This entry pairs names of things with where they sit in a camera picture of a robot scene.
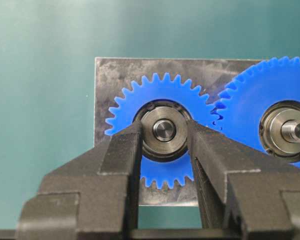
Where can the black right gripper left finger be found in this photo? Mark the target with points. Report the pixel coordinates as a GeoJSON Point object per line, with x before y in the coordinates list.
{"type": "Point", "coordinates": [93, 197]}

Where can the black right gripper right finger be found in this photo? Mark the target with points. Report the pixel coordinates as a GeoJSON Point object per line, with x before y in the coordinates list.
{"type": "Point", "coordinates": [243, 189]}

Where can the metal flanged washer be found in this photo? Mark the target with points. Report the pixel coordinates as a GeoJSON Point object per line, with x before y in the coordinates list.
{"type": "Point", "coordinates": [281, 116]}
{"type": "Point", "coordinates": [157, 147]}

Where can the large gear steel shaft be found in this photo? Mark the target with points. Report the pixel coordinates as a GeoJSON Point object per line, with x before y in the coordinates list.
{"type": "Point", "coordinates": [290, 131]}

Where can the small gear steel shaft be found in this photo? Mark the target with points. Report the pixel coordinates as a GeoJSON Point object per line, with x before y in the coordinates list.
{"type": "Point", "coordinates": [164, 130]}

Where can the large blue plastic gear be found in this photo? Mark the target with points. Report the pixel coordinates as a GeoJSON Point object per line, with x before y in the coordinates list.
{"type": "Point", "coordinates": [248, 103]}

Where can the small blue plastic gear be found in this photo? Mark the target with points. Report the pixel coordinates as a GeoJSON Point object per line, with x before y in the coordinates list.
{"type": "Point", "coordinates": [145, 97]}

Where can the grey metal base plate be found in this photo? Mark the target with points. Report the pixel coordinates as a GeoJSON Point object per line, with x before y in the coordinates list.
{"type": "Point", "coordinates": [113, 74]}

